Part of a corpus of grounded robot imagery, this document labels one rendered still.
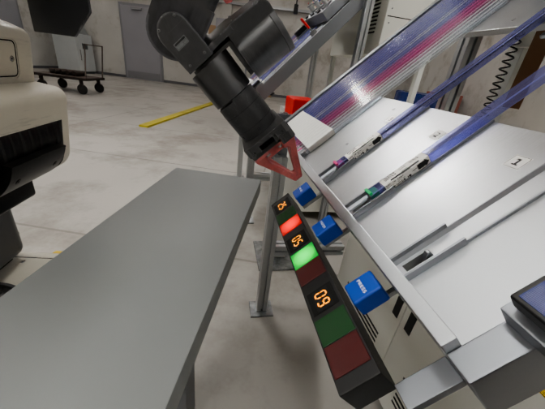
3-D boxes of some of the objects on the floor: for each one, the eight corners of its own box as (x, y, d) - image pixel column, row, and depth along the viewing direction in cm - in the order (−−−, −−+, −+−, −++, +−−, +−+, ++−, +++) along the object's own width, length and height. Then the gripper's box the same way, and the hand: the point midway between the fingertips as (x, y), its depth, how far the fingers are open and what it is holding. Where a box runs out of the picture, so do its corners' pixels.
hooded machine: (97, 74, 955) (89, 18, 884) (82, 74, 889) (71, 13, 818) (75, 71, 959) (64, 15, 888) (57, 71, 893) (45, 10, 822)
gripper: (216, 107, 42) (276, 179, 49) (213, 118, 33) (288, 204, 40) (251, 77, 41) (307, 155, 48) (257, 80, 32) (326, 176, 39)
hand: (295, 174), depth 44 cm, fingers closed
